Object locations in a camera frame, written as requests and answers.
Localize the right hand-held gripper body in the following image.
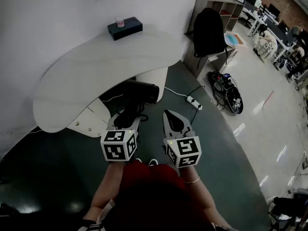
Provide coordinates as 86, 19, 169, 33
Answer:
163, 130, 202, 168

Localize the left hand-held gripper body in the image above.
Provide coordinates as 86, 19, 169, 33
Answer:
100, 128, 139, 163

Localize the black hair dryer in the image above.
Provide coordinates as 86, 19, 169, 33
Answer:
113, 79, 161, 131

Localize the person's right forearm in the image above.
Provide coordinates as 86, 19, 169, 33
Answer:
179, 167, 231, 231

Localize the person's left forearm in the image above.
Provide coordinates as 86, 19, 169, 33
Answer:
83, 161, 126, 222

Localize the white power strip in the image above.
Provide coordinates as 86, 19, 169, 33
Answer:
185, 95, 203, 111

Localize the black tray of electronics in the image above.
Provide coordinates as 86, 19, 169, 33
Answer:
207, 70, 244, 115

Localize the person's red clothing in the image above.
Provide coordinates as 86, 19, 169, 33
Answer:
103, 160, 215, 231

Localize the grey wooden shelf unit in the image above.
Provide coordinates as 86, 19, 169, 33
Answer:
182, 0, 245, 79

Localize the dark blue box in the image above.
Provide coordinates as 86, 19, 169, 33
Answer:
107, 16, 143, 41

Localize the black backpack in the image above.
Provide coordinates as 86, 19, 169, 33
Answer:
184, 7, 228, 69

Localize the blue and orange painting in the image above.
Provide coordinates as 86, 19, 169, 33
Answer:
223, 32, 248, 49

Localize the white office desk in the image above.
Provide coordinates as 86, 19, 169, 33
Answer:
243, 0, 297, 60

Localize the black computer monitor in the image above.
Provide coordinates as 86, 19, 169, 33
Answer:
268, 3, 281, 18

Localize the thin gold bracelet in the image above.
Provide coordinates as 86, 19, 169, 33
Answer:
182, 176, 201, 184

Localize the white cable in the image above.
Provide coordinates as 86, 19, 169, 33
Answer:
164, 86, 188, 98

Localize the black power cable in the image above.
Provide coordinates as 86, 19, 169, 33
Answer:
190, 85, 205, 98

